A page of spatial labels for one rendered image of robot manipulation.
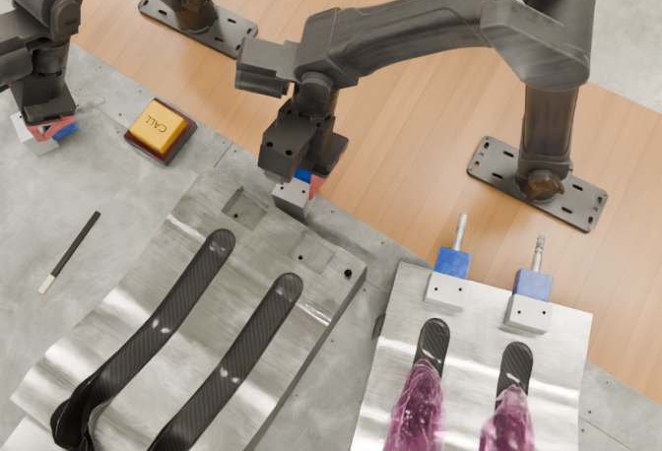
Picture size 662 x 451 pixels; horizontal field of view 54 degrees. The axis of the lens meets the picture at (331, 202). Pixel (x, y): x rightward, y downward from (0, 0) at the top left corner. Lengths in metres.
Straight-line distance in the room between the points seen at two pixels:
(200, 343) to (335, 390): 0.20
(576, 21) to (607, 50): 1.51
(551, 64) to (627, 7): 1.63
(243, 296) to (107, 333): 0.17
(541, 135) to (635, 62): 1.37
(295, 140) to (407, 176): 0.26
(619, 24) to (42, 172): 1.71
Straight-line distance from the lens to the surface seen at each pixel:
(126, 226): 1.01
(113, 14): 1.18
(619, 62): 2.14
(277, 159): 0.76
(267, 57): 0.78
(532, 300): 0.88
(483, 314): 0.89
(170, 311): 0.88
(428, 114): 1.03
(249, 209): 0.90
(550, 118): 0.77
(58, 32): 0.86
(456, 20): 0.62
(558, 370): 0.90
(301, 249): 0.88
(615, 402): 0.98
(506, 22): 0.59
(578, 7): 0.66
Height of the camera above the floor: 1.71
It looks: 71 degrees down
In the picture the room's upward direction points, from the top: 5 degrees counter-clockwise
